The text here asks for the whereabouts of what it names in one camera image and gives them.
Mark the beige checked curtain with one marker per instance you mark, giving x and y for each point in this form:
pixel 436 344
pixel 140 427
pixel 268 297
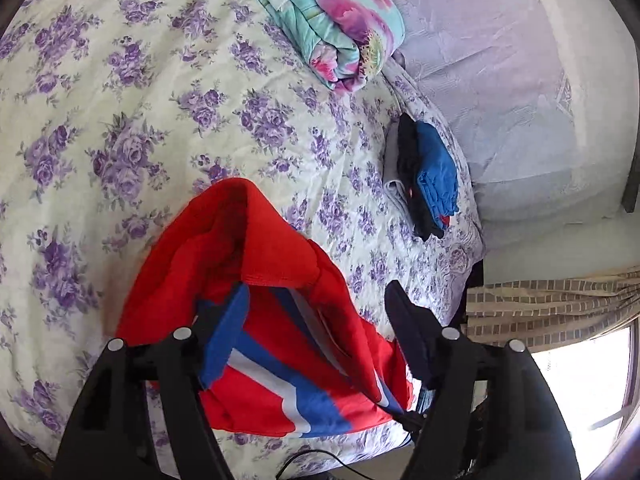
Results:
pixel 550 314

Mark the folded blue garment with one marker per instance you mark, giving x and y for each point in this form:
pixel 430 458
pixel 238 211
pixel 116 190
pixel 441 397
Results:
pixel 437 175

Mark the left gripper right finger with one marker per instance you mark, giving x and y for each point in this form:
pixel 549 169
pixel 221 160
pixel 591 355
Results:
pixel 492 414

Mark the folded grey garment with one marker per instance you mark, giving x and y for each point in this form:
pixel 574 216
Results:
pixel 392 186

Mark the purple floral bedspread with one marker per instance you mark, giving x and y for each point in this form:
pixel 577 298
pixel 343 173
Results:
pixel 115 113

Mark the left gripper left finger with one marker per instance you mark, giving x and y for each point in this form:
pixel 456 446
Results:
pixel 108 435

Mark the red blue white pants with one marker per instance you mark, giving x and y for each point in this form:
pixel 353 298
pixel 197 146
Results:
pixel 291 355

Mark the folded turquoise floral quilt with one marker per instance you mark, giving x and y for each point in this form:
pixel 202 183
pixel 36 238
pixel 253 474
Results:
pixel 345 42

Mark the white lace headboard cover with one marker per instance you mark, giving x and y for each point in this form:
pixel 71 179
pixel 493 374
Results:
pixel 543 98

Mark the folded black garment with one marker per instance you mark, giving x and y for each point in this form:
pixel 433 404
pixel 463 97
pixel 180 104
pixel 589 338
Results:
pixel 408 166

